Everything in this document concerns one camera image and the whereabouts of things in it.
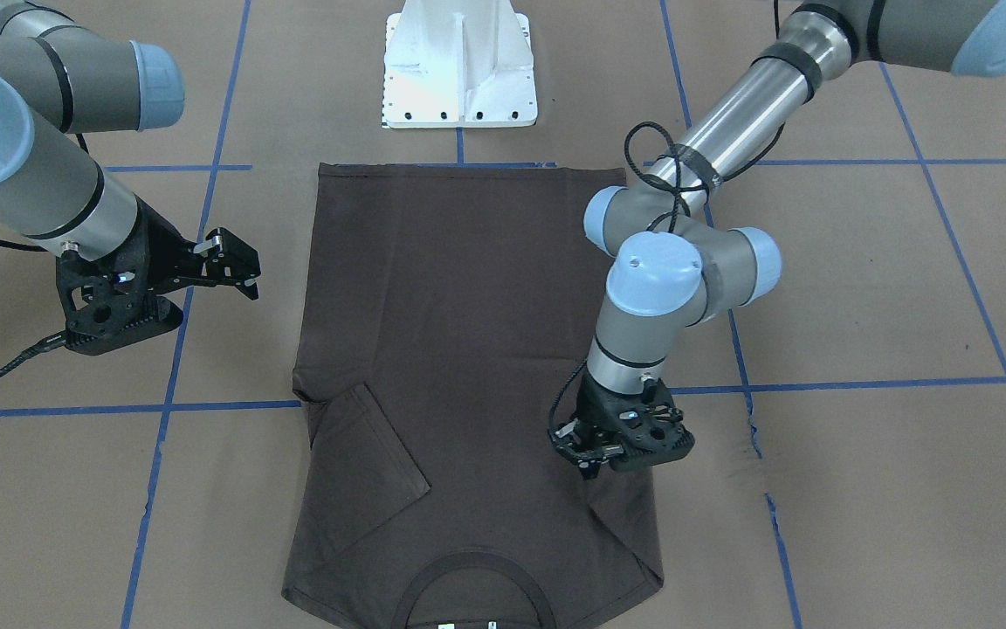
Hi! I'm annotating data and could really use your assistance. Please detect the dark brown t-shirt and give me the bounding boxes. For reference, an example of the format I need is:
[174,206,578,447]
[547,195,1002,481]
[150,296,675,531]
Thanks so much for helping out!
[282,163,664,628]

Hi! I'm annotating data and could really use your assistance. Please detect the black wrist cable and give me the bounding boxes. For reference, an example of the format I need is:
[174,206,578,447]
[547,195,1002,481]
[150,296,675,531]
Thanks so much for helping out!
[0,131,93,399]
[548,121,783,438]

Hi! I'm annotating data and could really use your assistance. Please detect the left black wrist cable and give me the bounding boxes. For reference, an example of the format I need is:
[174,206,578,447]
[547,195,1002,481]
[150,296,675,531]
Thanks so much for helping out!
[548,121,783,438]

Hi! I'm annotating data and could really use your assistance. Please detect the white camera mast base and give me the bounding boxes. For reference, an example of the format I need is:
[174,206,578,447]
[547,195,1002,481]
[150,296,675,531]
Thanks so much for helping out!
[381,1,539,130]

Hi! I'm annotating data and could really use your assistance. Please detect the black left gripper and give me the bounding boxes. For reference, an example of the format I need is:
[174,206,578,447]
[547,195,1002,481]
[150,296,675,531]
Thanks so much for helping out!
[548,367,696,480]

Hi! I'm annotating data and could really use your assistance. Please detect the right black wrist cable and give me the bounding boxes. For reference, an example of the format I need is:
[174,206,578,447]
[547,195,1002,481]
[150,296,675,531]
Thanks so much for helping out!
[0,131,93,399]

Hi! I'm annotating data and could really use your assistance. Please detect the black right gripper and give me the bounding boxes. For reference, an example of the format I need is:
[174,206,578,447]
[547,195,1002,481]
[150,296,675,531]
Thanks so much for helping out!
[56,200,262,356]

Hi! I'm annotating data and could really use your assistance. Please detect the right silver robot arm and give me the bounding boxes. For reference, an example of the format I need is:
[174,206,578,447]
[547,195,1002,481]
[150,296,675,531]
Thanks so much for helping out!
[0,1,260,356]

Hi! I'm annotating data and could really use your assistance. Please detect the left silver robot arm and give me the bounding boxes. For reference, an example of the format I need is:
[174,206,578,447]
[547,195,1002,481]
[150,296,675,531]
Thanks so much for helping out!
[548,1,1006,480]

